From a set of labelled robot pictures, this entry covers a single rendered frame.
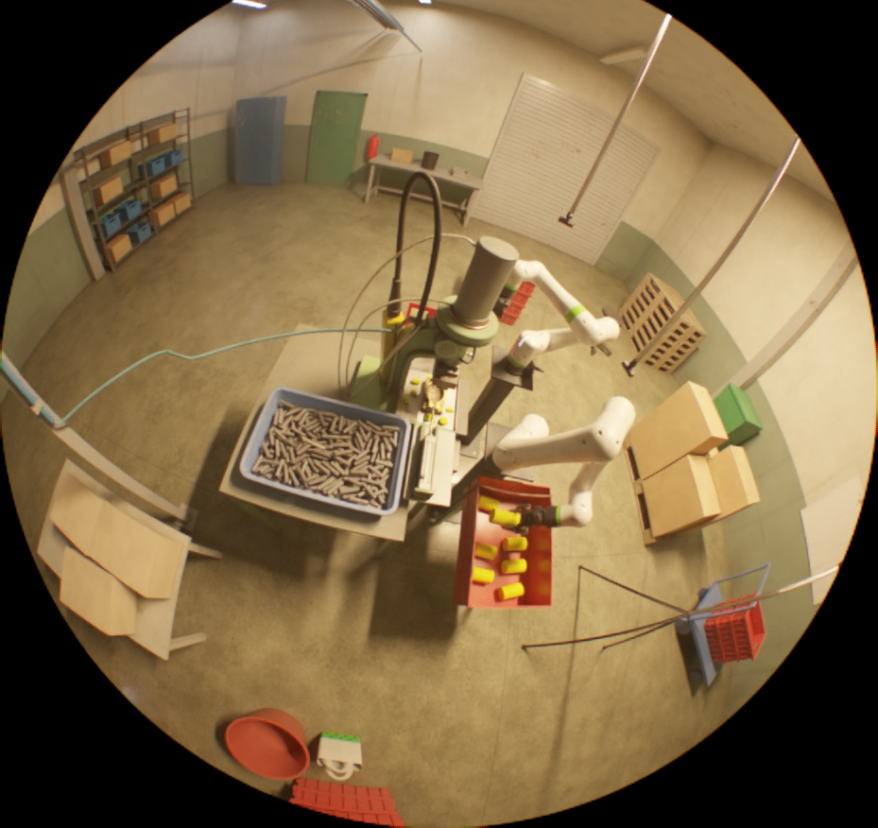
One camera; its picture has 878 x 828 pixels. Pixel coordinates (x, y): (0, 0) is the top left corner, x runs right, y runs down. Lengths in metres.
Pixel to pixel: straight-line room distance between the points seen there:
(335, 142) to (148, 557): 6.54
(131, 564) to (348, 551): 1.31
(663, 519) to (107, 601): 3.84
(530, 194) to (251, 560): 6.66
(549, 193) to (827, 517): 6.76
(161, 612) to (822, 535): 5.55
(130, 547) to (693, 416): 3.84
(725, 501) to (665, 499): 0.62
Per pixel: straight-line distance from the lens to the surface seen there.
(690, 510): 2.98
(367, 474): 1.12
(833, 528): 4.60
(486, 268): 0.85
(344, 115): 6.57
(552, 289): 1.47
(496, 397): 1.91
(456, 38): 6.39
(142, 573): 1.61
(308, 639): 2.13
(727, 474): 3.22
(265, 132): 6.88
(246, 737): 2.42
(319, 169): 6.90
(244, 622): 2.22
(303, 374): 1.42
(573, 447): 0.95
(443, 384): 1.13
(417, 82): 6.30
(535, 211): 6.56
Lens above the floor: 2.07
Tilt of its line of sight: 51 degrees down
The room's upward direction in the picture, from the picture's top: 24 degrees clockwise
